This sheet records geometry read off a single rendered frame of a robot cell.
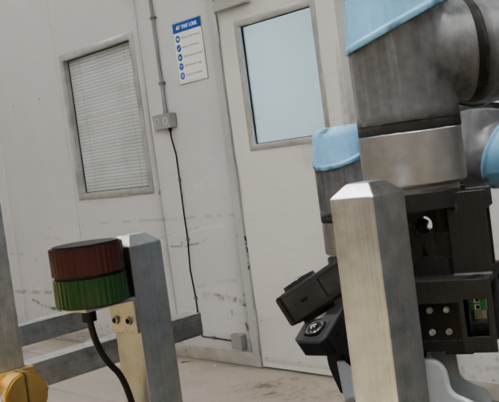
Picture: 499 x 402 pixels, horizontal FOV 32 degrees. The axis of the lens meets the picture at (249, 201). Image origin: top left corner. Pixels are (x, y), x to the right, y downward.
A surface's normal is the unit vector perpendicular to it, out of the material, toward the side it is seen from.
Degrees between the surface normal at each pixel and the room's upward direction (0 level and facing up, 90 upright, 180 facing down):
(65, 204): 90
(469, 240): 90
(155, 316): 90
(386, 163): 89
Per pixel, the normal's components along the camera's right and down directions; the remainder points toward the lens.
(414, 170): -0.15, 0.07
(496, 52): 0.09, 0.22
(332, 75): -0.74, 0.13
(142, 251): 0.72, -0.06
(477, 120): -0.57, -0.19
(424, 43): 0.09, -0.02
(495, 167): -0.59, 0.45
